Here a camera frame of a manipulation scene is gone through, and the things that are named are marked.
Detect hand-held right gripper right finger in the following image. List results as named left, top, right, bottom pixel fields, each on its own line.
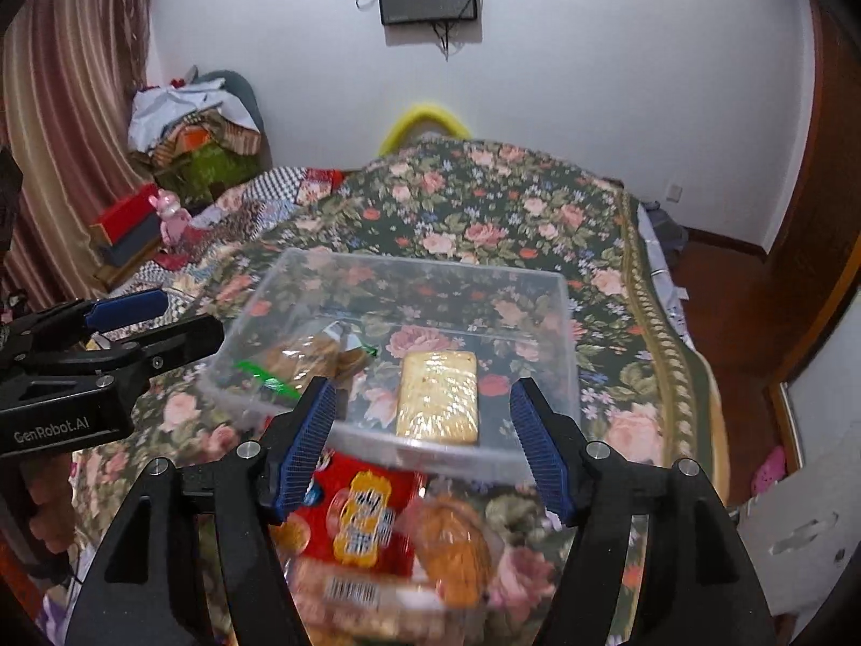
left=509, top=377, right=795, bottom=646

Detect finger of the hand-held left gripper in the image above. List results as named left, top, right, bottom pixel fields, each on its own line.
left=0, top=287, right=170, bottom=352
left=86, top=313, right=225, bottom=389

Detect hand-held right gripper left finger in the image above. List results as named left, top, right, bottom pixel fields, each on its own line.
left=63, top=377, right=337, bottom=646

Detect red snack packet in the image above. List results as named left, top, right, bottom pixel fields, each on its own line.
left=289, top=447, right=432, bottom=576

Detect clear plastic container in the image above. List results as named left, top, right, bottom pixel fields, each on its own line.
left=197, top=247, right=581, bottom=486

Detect round golden cake packet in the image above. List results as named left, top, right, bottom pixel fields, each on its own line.
left=404, top=491, right=502, bottom=610

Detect barcode label biscuit packet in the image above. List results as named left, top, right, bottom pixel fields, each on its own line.
left=289, top=558, right=458, bottom=646

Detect grey box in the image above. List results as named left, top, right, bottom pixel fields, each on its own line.
left=94, top=219, right=166, bottom=284

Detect green label bread packet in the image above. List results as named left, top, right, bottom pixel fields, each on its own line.
left=232, top=323, right=379, bottom=418

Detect red box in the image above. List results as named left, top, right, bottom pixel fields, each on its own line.
left=89, top=181, right=166, bottom=238

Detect pink plush toy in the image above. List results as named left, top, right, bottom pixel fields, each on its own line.
left=151, top=189, right=193, bottom=243

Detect yellow cracker packet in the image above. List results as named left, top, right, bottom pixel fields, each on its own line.
left=396, top=350, right=484, bottom=446

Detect checkered patchwork quilt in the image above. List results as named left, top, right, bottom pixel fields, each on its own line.
left=101, top=165, right=351, bottom=324

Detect pile of clothes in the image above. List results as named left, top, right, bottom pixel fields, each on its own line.
left=128, top=67, right=265, bottom=203

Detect pink slipper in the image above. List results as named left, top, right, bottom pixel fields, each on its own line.
left=752, top=445, right=788, bottom=495

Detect striped brown curtain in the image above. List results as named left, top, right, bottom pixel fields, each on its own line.
left=0, top=0, right=159, bottom=311

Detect floral blanket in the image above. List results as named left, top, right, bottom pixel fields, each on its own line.
left=70, top=138, right=731, bottom=646

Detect white cardboard sheet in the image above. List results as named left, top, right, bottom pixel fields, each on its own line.
left=733, top=478, right=857, bottom=620

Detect white door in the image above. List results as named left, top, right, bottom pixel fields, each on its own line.
left=787, top=343, right=861, bottom=486

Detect yellow foam tube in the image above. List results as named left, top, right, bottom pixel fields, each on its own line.
left=378, top=103, right=475, bottom=156

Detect wooden door frame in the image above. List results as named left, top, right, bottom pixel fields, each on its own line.
left=760, top=0, right=861, bottom=391

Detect black hanging cables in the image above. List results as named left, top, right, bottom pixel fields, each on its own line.
left=430, top=19, right=472, bottom=61

